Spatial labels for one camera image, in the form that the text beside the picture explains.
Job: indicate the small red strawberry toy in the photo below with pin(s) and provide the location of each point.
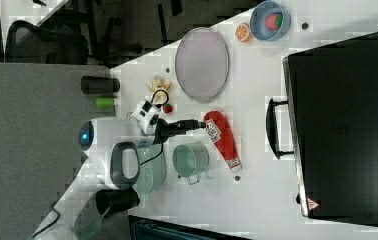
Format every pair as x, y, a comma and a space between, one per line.
167, 108

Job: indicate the green small cylinder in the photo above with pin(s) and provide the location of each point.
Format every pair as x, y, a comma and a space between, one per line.
102, 102

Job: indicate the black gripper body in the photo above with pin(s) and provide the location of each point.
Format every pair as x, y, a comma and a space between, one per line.
164, 131

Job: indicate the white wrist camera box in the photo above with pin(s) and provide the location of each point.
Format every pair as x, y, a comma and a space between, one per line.
146, 115

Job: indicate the green perforated strainer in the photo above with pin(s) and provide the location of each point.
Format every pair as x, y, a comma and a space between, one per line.
152, 171

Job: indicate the green metal pot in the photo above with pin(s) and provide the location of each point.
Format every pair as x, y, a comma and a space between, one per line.
190, 161

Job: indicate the yellow banana peel toy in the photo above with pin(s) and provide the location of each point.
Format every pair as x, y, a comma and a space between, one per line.
159, 88

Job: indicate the lavender oval plate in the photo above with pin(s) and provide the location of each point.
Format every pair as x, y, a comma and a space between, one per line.
202, 64

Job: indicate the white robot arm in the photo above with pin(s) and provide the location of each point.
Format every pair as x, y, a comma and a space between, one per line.
106, 142

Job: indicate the black toaster oven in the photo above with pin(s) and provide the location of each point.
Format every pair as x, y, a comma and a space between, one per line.
332, 100

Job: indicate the strawberry toy in bowl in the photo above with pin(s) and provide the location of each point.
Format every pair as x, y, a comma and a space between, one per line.
273, 22

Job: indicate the orange slice toy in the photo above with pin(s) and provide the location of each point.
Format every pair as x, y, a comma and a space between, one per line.
243, 33

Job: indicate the black cylinder post upper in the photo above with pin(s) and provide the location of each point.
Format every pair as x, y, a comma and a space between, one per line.
91, 85

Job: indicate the red plush ketchup bottle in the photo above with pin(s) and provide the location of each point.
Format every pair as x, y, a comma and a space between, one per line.
220, 133

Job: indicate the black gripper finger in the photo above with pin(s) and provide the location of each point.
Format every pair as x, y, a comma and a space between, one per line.
191, 124
181, 131

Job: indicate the blue bowl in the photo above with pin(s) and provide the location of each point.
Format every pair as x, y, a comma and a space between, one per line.
257, 21

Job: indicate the black office chair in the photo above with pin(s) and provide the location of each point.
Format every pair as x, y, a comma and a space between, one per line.
27, 43

